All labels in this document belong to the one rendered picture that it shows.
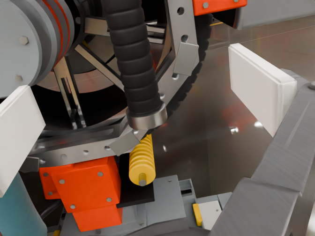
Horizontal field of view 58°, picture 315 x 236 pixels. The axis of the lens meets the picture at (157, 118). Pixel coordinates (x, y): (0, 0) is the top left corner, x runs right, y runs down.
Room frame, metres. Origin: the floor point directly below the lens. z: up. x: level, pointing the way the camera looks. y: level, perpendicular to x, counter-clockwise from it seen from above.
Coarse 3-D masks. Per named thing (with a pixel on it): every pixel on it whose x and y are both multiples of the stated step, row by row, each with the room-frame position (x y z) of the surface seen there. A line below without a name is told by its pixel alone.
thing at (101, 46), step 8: (88, 0) 0.70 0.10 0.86; (96, 0) 0.75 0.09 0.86; (96, 8) 0.75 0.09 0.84; (104, 16) 0.75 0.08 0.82; (88, 40) 0.75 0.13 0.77; (96, 40) 0.75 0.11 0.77; (104, 40) 0.75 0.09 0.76; (96, 48) 0.75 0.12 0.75; (104, 48) 0.75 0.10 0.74; (112, 48) 0.75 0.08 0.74; (72, 56) 0.75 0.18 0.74; (80, 56) 0.75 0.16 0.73; (104, 56) 0.75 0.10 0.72; (72, 64) 0.75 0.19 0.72; (80, 64) 0.75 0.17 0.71; (88, 64) 0.75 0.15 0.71; (80, 72) 0.75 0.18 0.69
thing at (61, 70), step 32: (64, 0) 0.63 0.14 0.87; (160, 0) 0.71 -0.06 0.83; (96, 32) 0.59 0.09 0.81; (160, 32) 0.59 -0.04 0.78; (64, 64) 0.59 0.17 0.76; (96, 64) 0.59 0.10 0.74; (160, 64) 0.57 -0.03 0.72; (64, 96) 0.59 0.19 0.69; (96, 96) 0.75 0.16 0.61; (64, 128) 0.59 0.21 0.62
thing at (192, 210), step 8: (184, 184) 0.86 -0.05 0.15; (192, 184) 0.83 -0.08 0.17; (184, 192) 0.78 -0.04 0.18; (192, 192) 0.79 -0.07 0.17; (184, 200) 0.76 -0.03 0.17; (192, 200) 0.76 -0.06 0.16; (64, 208) 0.84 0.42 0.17; (184, 208) 0.74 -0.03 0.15; (192, 208) 0.73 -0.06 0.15; (64, 216) 0.79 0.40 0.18; (192, 216) 0.70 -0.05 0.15; (200, 216) 0.66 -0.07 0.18; (192, 224) 0.67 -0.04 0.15; (200, 224) 0.65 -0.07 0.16; (56, 232) 0.72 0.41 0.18
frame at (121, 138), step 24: (168, 0) 0.49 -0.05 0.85; (168, 24) 0.53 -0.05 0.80; (192, 24) 0.49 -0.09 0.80; (192, 48) 0.48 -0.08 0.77; (168, 72) 0.49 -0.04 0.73; (168, 96) 0.49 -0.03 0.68; (48, 144) 0.53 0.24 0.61; (72, 144) 0.50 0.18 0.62; (96, 144) 0.49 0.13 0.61; (120, 144) 0.49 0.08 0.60; (24, 168) 0.49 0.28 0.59
